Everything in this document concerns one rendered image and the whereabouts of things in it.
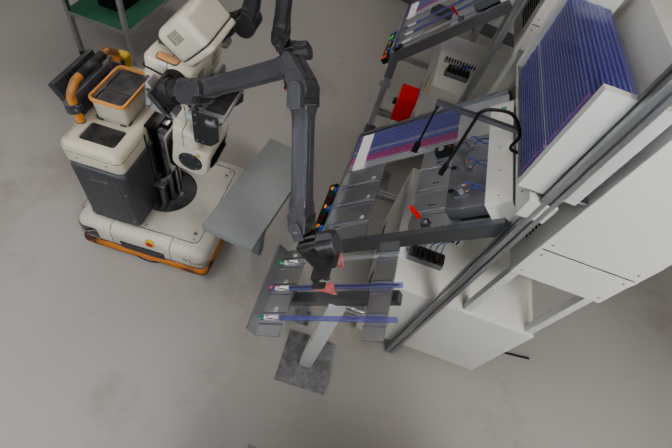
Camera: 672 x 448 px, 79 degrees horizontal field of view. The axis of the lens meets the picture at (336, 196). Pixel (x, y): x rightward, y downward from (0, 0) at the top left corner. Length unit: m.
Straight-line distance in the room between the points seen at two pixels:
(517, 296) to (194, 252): 1.51
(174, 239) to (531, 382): 2.04
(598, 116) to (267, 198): 1.32
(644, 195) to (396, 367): 1.50
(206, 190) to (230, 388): 1.00
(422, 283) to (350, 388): 0.71
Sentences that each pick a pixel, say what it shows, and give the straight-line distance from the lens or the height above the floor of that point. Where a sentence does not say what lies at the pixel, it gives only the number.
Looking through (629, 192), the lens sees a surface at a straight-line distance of 1.23.
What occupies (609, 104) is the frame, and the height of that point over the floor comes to 1.68.
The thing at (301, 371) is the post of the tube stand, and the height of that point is 0.01.
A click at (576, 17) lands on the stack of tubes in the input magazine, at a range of 1.38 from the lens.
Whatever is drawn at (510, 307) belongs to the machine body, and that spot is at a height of 0.62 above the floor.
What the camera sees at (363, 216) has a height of 0.83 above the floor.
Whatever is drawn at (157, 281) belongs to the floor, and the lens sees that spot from 2.36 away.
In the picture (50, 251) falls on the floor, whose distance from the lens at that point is 2.59.
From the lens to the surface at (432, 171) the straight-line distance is 1.60.
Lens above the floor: 2.12
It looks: 52 degrees down
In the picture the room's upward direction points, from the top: 19 degrees clockwise
